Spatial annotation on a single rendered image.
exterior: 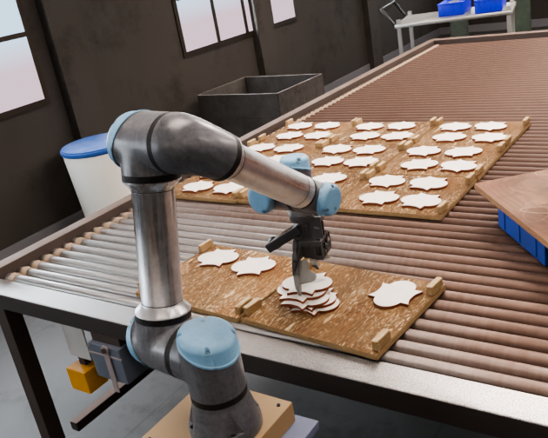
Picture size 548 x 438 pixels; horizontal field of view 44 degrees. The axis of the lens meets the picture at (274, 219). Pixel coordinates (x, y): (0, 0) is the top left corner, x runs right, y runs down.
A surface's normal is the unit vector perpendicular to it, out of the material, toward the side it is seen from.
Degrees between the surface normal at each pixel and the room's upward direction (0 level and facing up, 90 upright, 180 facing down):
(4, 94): 90
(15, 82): 90
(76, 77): 90
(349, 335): 0
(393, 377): 0
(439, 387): 0
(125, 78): 90
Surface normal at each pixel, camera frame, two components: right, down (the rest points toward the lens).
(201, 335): -0.05, -0.89
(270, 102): -0.58, 0.39
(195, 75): 0.83, 0.07
